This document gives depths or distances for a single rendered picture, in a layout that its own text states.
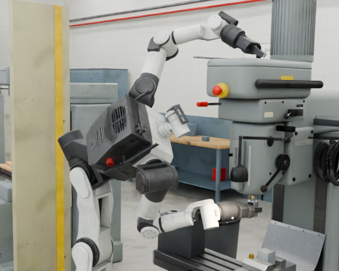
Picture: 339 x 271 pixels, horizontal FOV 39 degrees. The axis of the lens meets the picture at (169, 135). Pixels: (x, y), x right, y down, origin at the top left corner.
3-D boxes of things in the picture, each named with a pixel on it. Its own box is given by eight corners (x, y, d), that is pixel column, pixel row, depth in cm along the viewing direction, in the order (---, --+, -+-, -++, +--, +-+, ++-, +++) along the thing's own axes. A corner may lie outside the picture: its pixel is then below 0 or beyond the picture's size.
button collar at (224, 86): (225, 98, 189) (225, 83, 188) (214, 97, 194) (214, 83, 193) (228, 98, 190) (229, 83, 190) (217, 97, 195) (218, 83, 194)
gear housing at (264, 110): (261, 123, 191) (262, 98, 190) (216, 119, 209) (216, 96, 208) (306, 120, 214) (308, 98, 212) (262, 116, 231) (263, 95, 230)
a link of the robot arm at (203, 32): (224, 29, 210) (195, 35, 215) (229, 36, 218) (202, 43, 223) (222, 15, 212) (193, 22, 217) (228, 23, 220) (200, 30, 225)
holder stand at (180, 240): (190, 258, 236) (191, 219, 234) (157, 248, 250) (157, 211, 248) (204, 252, 246) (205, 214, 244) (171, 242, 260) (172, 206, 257)
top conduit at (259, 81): (261, 88, 182) (261, 79, 181) (253, 88, 185) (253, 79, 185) (323, 88, 212) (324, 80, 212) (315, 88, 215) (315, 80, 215)
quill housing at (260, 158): (259, 199, 198) (262, 123, 195) (222, 190, 214) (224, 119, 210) (285, 192, 211) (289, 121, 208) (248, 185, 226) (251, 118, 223)
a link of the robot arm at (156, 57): (159, 47, 233) (147, 85, 225) (148, 30, 223) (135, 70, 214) (181, 45, 228) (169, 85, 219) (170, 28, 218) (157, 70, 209)
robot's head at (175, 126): (169, 142, 197) (186, 132, 193) (158, 120, 198) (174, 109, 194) (176, 140, 202) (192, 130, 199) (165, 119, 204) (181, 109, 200)
